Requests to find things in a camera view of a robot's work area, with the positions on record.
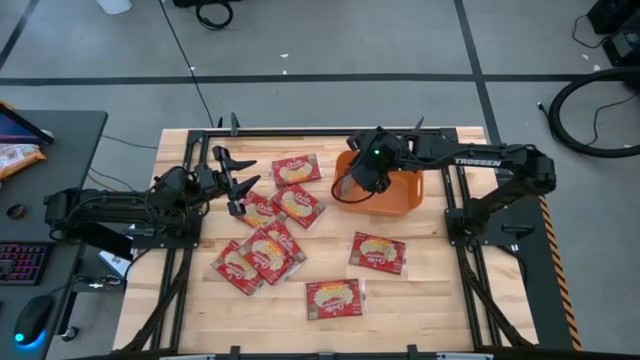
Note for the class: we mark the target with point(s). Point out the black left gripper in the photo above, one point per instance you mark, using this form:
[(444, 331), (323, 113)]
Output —
[(226, 185)]

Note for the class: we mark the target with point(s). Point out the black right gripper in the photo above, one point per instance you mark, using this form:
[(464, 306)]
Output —
[(372, 177)]

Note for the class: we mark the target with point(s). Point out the red Orville popcorn bag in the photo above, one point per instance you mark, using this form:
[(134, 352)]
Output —
[(260, 212), (232, 267), (296, 171), (287, 239), (377, 252), (267, 256), (334, 299), (298, 206)]

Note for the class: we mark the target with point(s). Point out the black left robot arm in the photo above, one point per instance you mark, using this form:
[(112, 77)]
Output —
[(100, 207)]

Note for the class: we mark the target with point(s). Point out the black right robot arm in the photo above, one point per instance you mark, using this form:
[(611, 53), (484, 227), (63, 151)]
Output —
[(500, 160)]

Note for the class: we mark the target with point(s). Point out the orange plastic basket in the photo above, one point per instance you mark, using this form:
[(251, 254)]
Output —
[(400, 200)]

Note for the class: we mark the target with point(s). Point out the white paper box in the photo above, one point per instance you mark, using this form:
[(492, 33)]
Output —
[(112, 261)]

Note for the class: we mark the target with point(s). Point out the black desk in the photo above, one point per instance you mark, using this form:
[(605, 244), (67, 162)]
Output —
[(65, 165)]

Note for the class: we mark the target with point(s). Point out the white bucket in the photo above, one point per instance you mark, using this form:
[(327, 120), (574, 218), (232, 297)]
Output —
[(114, 6)]

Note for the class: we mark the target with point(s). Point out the orange snack bag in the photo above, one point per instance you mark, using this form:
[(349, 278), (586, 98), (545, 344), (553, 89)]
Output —
[(17, 157)]

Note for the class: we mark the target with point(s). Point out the small round black roll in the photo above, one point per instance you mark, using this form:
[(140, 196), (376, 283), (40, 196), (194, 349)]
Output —
[(16, 212)]

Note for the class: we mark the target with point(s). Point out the laptop screen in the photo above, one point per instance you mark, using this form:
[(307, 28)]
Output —
[(15, 131)]

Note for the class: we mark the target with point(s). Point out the black panel with hazard stripe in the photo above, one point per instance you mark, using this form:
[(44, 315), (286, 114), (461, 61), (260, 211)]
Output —
[(540, 300)]

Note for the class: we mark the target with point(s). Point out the black caster wheel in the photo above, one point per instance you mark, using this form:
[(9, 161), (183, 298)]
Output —
[(70, 333)]

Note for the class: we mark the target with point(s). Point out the backlit black keyboard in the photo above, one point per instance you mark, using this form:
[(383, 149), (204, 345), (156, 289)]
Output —
[(22, 262)]

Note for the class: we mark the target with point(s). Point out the black mouse with light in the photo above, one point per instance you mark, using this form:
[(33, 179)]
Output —
[(32, 315)]

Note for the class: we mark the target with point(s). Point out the black equipment box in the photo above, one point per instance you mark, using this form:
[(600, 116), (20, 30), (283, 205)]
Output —
[(625, 47), (615, 12)]

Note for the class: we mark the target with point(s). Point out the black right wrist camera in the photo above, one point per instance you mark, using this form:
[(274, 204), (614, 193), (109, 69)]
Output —
[(377, 150)]

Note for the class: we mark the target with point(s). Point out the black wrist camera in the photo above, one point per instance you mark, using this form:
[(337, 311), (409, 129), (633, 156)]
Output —
[(377, 150), (207, 181)]

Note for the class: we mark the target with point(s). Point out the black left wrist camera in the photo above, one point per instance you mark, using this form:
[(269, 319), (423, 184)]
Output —
[(207, 181)]

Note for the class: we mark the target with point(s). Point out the black frame clamp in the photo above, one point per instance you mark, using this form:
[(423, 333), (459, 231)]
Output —
[(412, 352), (234, 352), (234, 124), (419, 124)]

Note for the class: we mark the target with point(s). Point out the black aluminium table frame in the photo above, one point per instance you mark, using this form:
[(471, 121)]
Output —
[(300, 133)]

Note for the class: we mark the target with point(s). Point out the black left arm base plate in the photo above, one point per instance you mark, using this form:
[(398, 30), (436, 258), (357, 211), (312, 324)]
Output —
[(165, 242)]

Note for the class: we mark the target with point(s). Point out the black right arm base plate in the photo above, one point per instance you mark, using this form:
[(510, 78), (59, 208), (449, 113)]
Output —
[(515, 230)]

